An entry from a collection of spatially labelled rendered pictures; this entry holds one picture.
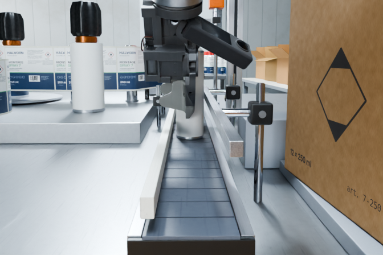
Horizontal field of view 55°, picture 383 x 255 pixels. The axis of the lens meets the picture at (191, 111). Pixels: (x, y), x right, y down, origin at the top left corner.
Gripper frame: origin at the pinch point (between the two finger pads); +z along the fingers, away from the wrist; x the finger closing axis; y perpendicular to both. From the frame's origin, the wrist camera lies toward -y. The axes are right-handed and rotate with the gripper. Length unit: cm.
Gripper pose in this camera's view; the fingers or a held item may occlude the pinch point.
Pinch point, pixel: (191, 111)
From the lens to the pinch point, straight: 65.0
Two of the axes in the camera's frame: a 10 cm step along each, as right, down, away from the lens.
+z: -0.1, 7.9, 6.2
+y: -10.0, 0.0, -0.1
